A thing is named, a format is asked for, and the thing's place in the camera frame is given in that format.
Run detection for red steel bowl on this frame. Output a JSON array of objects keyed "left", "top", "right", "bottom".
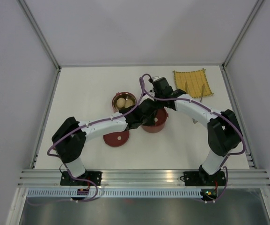
[
  {"left": 112, "top": 92, "right": 137, "bottom": 113},
  {"left": 141, "top": 116, "right": 165, "bottom": 133}
]

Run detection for round bun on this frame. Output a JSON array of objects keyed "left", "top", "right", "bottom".
[
  {"left": 116, "top": 97, "right": 126, "bottom": 108},
  {"left": 124, "top": 99, "right": 135, "bottom": 108}
]

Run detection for metal tongs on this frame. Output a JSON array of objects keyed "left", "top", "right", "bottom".
[{"left": 184, "top": 81, "right": 206, "bottom": 124}]

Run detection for red lid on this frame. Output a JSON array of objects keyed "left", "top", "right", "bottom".
[
  {"left": 154, "top": 108, "right": 168, "bottom": 126},
  {"left": 103, "top": 131, "right": 130, "bottom": 147}
]

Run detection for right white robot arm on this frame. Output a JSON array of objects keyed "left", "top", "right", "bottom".
[{"left": 149, "top": 77, "right": 246, "bottom": 185}]

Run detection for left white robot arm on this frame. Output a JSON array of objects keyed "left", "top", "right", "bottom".
[{"left": 51, "top": 98, "right": 160, "bottom": 186}]

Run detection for yellow bamboo mat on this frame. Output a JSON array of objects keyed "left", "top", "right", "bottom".
[{"left": 173, "top": 68, "right": 214, "bottom": 98}]

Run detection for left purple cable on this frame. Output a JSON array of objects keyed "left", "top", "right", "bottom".
[{"left": 47, "top": 103, "right": 140, "bottom": 202}]

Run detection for purple cable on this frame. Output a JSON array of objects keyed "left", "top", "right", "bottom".
[
  {"left": 139, "top": 74, "right": 247, "bottom": 204},
  {"left": 47, "top": 103, "right": 140, "bottom": 202}
]

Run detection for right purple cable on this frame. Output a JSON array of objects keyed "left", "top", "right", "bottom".
[{"left": 139, "top": 74, "right": 247, "bottom": 204}]

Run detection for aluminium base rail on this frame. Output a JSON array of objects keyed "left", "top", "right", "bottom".
[{"left": 17, "top": 169, "right": 270, "bottom": 188}]

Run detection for right aluminium frame post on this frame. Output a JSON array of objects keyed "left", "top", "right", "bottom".
[{"left": 221, "top": 0, "right": 265, "bottom": 70}]

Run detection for aluminium frame post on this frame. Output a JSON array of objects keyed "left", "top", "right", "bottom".
[
  {"left": 17, "top": 0, "right": 61, "bottom": 71},
  {"left": 221, "top": 0, "right": 265, "bottom": 70}
]

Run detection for white slotted cable duct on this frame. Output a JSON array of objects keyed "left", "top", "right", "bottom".
[{"left": 28, "top": 188, "right": 202, "bottom": 198}]

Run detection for left aluminium frame post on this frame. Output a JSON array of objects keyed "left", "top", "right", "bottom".
[{"left": 17, "top": 0, "right": 61, "bottom": 71}]

